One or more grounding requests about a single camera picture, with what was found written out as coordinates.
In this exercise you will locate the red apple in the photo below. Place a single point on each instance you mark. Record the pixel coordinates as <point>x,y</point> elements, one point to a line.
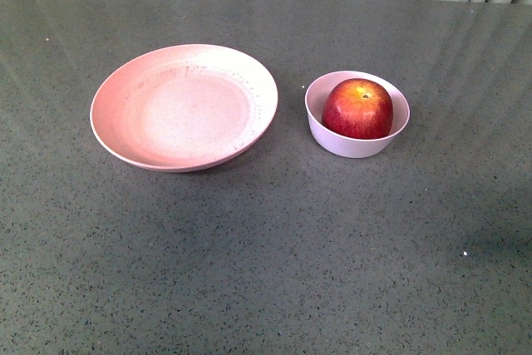
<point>360,109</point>

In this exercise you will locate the pink bowl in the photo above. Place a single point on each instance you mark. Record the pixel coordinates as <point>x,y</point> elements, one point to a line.
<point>315,98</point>

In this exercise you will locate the pink plate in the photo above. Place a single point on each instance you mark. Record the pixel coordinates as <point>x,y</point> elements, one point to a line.
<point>184,108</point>

